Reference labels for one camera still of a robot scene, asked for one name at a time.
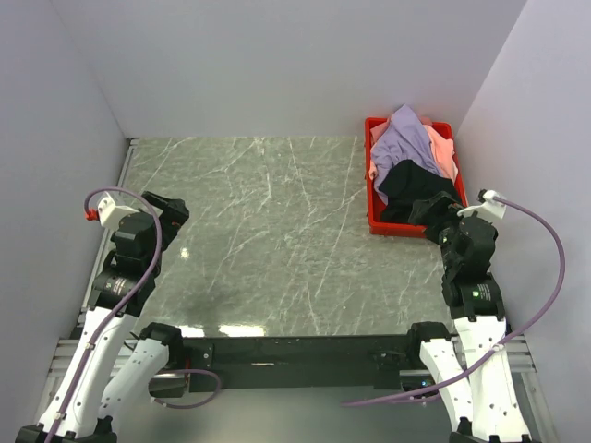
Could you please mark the pink t shirt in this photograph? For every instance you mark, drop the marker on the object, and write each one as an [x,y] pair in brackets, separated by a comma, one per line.
[442,150]

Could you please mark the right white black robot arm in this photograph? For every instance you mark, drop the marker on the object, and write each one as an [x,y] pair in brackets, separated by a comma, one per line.
[476,389]

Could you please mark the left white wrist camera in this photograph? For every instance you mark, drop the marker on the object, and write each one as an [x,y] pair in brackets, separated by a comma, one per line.
[110,211]

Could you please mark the aluminium frame rail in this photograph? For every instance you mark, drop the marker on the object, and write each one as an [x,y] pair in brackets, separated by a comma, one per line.
[520,358]

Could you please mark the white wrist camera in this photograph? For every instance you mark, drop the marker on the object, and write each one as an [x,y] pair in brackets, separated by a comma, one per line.
[488,209]
[110,211]

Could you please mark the black t shirt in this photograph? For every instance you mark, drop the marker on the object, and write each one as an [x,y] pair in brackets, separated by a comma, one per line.
[407,183]

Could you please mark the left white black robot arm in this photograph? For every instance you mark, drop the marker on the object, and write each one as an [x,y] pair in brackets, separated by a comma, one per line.
[93,397]

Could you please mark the red plastic bin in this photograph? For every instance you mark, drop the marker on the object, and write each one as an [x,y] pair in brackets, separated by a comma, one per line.
[376,206]

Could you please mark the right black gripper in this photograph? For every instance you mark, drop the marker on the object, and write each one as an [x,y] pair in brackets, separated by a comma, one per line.
[442,205]

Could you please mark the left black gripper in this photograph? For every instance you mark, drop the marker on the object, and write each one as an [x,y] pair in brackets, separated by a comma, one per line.
[174,215]

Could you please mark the purple t shirt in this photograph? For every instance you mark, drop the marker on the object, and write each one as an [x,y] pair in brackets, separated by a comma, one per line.
[404,138]

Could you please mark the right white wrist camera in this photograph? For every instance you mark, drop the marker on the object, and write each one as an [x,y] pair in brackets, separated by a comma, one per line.
[488,209]

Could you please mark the black base beam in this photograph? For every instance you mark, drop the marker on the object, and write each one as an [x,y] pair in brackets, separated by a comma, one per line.
[304,362]

